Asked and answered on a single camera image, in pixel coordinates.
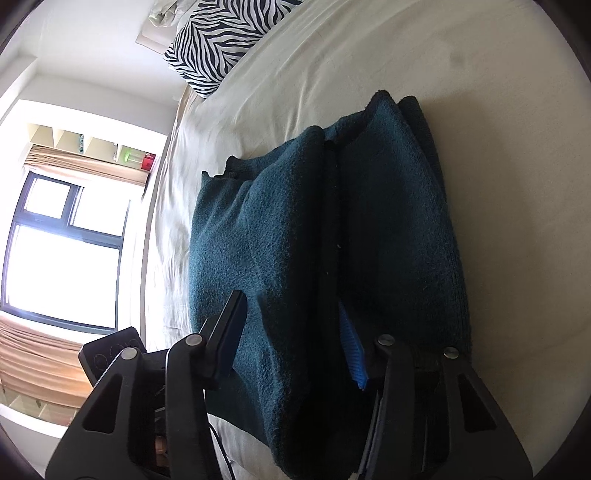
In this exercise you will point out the beige bed sheet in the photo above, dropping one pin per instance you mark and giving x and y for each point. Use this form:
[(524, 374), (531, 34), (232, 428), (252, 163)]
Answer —
[(508, 105)]

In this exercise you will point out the red box on shelf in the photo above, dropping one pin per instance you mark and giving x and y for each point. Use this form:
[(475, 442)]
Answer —
[(147, 162)]

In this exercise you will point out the white wall shelf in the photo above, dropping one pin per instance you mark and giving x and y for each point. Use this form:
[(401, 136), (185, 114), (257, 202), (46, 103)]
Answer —
[(74, 143)]

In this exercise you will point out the left hand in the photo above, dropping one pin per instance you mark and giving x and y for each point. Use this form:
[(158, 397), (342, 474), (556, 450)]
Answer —
[(161, 452)]

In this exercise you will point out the dark teal knit sweater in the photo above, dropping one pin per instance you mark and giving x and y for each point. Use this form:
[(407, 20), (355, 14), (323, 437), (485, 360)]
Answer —
[(345, 222)]

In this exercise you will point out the beige padded headboard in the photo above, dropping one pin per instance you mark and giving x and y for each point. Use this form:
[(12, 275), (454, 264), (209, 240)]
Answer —
[(156, 40)]

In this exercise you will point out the beige curtain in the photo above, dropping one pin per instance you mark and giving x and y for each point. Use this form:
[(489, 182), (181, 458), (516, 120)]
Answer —
[(40, 365)]

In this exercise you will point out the zebra print pillow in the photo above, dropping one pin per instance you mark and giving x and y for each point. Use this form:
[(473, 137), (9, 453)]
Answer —
[(216, 35)]

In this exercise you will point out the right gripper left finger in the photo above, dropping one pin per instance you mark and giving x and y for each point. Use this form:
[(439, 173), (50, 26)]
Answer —
[(113, 434)]

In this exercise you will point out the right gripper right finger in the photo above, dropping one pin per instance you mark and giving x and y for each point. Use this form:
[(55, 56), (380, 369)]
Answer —
[(426, 413)]

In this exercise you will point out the window with dark frame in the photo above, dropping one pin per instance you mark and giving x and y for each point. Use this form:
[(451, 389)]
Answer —
[(63, 254)]

